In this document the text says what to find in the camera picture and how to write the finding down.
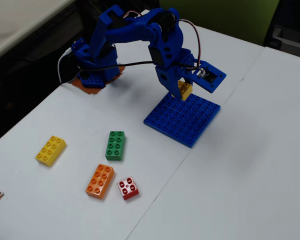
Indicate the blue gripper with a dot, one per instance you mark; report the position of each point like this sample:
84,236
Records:
166,78

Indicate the yellow 2x2 toy block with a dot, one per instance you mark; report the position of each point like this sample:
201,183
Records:
185,91

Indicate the blue 3D-printed robot arm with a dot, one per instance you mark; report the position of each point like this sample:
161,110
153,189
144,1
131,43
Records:
130,30

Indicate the blue perforated robot base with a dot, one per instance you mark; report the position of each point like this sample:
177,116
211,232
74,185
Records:
107,60

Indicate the green 2x4 toy block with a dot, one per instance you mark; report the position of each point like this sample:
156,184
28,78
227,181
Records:
115,146

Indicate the red 2x2 toy block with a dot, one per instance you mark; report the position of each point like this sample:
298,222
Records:
127,187

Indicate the orange 2x4 toy block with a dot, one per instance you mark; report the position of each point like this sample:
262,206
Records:
99,181

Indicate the yellow 2x4 toy block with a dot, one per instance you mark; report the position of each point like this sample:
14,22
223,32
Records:
50,151

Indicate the blue 8x8 studded baseplate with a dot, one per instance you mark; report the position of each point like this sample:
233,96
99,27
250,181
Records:
182,120

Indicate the green chair back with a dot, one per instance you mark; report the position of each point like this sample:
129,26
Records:
227,15

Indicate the black chair caster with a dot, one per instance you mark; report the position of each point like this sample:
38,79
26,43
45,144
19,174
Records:
273,44

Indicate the white background table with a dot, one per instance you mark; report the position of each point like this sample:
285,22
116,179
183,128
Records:
15,22

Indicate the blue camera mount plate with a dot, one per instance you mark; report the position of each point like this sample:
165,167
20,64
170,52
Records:
215,83

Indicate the grey metal frame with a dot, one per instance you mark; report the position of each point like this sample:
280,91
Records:
290,42

